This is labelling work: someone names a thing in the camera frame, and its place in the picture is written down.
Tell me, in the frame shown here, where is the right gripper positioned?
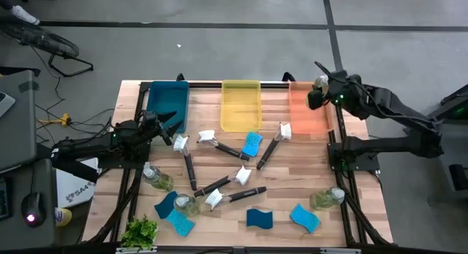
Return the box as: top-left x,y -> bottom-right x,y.
306,70 -> 369,120

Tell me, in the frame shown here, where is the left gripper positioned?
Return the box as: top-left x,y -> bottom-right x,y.
137,110 -> 184,147

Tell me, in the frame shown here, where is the yellow-green soap pump bottle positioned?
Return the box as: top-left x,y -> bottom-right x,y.
312,74 -> 332,92
173,193 -> 202,218
141,161 -> 175,193
309,186 -> 346,211

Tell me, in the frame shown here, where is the blue plastic bin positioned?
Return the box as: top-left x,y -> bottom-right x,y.
146,80 -> 190,134

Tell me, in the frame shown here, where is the black-handled white dish brush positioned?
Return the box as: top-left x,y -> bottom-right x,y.
193,165 -> 253,198
255,122 -> 293,171
204,186 -> 268,212
172,134 -> 199,192
196,129 -> 252,163

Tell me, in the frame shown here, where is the blue scrub sponge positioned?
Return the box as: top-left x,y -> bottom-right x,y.
241,131 -> 264,158
246,208 -> 274,231
165,208 -> 196,238
154,190 -> 180,220
289,203 -> 322,234

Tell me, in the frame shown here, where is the orange plastic bin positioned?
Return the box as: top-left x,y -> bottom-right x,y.
287,81 -> 336,135

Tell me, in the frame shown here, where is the yellow plastic bin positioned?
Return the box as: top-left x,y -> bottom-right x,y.
220,79 -> 263,133

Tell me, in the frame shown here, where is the yellow power plug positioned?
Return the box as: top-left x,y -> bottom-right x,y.
36,113 -> 72,127

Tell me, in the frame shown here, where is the black desk beam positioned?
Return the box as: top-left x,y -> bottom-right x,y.
36,142 -> 100,184

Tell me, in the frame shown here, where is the small green potted plant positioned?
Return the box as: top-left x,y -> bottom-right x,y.
120,214 -> 160,250

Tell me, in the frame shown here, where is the white cardboard box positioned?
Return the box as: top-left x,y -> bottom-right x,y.
54,157 -> 100,209

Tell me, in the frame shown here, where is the black metal cart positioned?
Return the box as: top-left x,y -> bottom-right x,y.
426,83 -> 468,203

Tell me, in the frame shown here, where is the yellow bottle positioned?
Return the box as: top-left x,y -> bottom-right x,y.
54,206 -> 73,228

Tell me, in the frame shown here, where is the black tape strip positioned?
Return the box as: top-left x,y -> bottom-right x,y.
18,80 -> 40,94

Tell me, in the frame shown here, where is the grey desk top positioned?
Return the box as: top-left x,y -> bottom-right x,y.
0,70 -> 37,173

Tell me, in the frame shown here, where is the black floor fan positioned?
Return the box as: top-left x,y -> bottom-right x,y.
0,18 -> 94,78

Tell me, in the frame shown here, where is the black computer mouse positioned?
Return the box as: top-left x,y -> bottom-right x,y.
20,191 -> 48,228

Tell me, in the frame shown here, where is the black box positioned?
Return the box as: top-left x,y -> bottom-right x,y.
448,163 -> 468,192

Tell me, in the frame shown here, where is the grey tablet device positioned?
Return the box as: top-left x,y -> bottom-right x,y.
0,91 -> 16,119

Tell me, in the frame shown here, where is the person's white shoe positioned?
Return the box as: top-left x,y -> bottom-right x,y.
9,4 -> 41,26

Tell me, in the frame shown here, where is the black keyboard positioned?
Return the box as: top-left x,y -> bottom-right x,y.
0,179 -> 12,221

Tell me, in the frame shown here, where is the dark grey desk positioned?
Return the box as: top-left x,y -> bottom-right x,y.
0,158 -> 58,250

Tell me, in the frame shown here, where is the black aluminium table frame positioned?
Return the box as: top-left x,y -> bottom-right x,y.
82,80 -> 394,247

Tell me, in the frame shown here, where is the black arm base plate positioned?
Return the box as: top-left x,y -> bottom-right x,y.
97,142 -> 151,171
327,142 -> 381,173

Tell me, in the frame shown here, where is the black cable bundle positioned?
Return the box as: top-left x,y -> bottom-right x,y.
34,103 -> 118,145

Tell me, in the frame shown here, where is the silver bracket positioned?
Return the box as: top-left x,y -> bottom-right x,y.
116,245 -> 158,254
320,247 -> 362,254

